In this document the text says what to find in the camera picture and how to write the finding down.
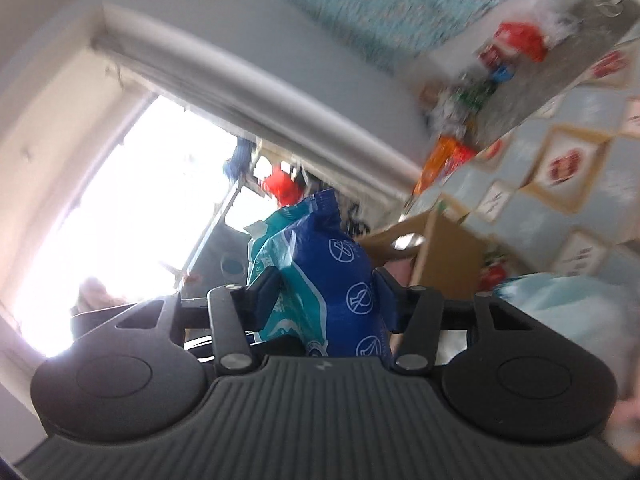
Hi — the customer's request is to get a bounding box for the teal floral cloth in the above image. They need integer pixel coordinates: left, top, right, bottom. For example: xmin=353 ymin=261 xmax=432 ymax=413
xmin=260 ymin=0 xmax=546 ymax=73

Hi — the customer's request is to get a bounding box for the blue plastic packet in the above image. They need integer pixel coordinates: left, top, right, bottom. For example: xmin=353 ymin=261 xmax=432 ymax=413
xmin=246 ymin=188 xmax=396 ymax=358

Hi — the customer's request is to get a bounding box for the white plastic bag blue print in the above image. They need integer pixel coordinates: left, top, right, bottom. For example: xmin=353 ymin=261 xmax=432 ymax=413
xmin=492 ymin=272 xmax=626 ymax=361

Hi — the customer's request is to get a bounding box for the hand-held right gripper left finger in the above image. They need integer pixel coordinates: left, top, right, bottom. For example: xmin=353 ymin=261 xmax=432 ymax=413
xmin=114 ymin=266 xmax=283 ymax=376

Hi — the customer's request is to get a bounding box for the red hanging bag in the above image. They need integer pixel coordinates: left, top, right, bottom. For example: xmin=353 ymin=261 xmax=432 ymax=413
xmin=261 ymin=166 xmax=304 ymax=207

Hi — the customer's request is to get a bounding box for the red plastic bag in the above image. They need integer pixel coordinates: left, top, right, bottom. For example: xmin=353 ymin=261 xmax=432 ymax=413
xmin=494 ymin=21 xmax=547 ymax=64

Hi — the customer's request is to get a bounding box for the orange snack packet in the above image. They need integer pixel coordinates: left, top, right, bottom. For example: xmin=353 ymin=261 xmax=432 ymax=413
xmin=414 ymin=135 xmax=477 ymax=196

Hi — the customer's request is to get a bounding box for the grey curtain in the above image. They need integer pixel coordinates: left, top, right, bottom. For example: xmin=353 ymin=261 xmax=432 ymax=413
xmin=95 ymin=2 xmax=431 ymax=191

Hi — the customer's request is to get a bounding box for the blue hanging cloth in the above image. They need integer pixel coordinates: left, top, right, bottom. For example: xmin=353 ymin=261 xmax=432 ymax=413
xmin=222 ymin=136 xmax=257 ymax=182

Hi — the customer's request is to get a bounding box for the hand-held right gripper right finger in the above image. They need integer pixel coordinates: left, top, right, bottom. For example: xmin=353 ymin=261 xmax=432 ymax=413
xmin=374 ymin=266 xmax=526 ymax=376

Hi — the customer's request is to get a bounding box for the patterned floor mat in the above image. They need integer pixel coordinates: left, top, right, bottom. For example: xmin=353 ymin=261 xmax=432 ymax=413
xmin=405 ymin=40 xmax=640 ymax=286

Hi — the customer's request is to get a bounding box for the brown cardboard box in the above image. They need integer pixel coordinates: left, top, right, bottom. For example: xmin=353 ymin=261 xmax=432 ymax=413
xmin=360 ymin=208 xmax=488 ymax=306

